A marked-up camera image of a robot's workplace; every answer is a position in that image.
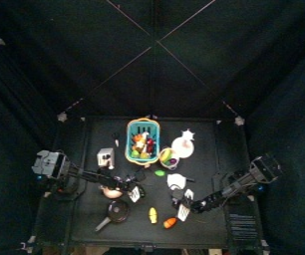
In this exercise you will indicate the white printed label sticker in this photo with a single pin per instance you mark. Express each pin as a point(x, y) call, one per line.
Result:
point(244, 225)

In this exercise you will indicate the brown bowl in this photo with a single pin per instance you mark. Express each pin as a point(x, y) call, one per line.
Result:
point(112, 193)

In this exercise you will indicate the orange toy croissant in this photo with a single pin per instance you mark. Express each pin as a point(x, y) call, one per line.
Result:
point(170, 222)

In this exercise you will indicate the white toy bottle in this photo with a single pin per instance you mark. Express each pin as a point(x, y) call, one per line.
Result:
point(145, 136)

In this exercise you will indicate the green toy fruit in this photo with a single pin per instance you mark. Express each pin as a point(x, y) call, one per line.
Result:
point(136, 153)

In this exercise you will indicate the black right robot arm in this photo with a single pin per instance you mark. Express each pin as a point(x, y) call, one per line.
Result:
point(247, 179)

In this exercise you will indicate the teal basket yellow rim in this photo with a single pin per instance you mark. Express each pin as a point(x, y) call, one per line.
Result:
point(144, 156)

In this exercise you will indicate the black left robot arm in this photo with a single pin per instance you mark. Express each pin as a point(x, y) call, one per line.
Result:
point(77, 173)

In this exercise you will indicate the white small bowl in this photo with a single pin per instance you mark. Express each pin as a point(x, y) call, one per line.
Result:
point(169, 158)

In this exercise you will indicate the red toy pepper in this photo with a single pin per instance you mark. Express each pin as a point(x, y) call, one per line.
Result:
point(150, 145)

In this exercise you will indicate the black round toy cup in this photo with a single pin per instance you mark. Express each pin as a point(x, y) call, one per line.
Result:
point(177, 194)

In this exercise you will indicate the yellow toy corn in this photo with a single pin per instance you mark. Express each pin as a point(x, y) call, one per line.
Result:
point(153, 215)

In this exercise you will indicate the yellow toy food piece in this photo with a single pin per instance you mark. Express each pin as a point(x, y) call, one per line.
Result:
point(145, 155)

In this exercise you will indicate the yellow toy banana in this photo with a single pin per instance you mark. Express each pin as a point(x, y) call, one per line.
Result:
point(166, 154)

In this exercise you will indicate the white toy toaster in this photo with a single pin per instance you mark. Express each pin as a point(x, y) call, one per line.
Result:
point(106, 156)

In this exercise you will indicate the orange toy carrot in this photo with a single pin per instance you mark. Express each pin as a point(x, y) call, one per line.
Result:
point(138, 137)

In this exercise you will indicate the purple toy grape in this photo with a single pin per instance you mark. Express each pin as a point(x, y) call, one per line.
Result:
point(173, 161)

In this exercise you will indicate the small black toy spoon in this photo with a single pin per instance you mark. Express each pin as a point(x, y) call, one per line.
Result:
point(116, 138)

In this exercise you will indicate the green toy lime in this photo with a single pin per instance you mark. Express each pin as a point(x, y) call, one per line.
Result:
point(160, 173)

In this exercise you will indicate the white round plate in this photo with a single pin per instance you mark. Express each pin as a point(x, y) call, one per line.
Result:
point(184, 148)

